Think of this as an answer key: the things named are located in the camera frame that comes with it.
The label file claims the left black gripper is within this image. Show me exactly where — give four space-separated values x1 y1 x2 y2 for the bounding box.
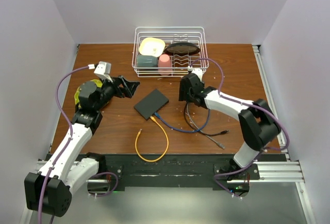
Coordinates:
94 74 139 111

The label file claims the black network switch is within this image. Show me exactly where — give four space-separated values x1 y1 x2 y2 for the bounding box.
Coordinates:
134 89 169 120

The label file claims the blue ethernet cable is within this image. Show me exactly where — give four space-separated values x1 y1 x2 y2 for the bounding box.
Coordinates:
155 109 211 134

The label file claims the yellow ethernet cable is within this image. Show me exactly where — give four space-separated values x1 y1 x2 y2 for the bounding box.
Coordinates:
135 116 170 163

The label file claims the black ethernet cable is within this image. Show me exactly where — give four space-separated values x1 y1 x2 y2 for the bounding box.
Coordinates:
183 101 229 137

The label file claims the grey ethernet cable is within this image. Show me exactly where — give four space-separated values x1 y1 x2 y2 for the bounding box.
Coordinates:
186 102 226 150

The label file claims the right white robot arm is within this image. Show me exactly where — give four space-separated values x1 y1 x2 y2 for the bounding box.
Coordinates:
179 72 282 179

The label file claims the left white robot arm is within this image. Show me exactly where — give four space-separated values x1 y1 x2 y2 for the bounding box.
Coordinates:
24 76 140 217

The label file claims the green polka dot plate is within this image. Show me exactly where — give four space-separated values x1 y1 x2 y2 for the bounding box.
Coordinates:
74 79 103 107

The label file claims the teal square cup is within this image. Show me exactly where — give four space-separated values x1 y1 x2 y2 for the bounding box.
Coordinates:
136 55 158 68

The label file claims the pink cup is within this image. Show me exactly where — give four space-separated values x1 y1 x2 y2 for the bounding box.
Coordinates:
158 54 172 76

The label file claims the dark brown plate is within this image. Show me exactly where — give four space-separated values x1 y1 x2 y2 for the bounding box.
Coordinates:
163 42 201 56

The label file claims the yellow square bowl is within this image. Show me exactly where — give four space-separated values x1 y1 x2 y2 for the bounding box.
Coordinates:
139 37 166 57

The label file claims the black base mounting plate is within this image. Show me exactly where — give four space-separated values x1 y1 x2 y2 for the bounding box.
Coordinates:
46 153 287 193

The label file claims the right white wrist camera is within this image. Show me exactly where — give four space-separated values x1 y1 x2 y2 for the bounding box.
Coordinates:
187 66 204 81

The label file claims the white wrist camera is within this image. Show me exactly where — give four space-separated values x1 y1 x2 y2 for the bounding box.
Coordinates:
94 61 113 82
187 66 204 81

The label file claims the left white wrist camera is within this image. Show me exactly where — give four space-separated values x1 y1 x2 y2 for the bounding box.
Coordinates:
94 61 113 82

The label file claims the white wire dish rack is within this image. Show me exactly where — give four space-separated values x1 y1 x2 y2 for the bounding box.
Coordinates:
131 26 209 77

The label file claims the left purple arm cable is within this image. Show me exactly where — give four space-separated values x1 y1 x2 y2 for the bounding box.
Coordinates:
37 64 119 224

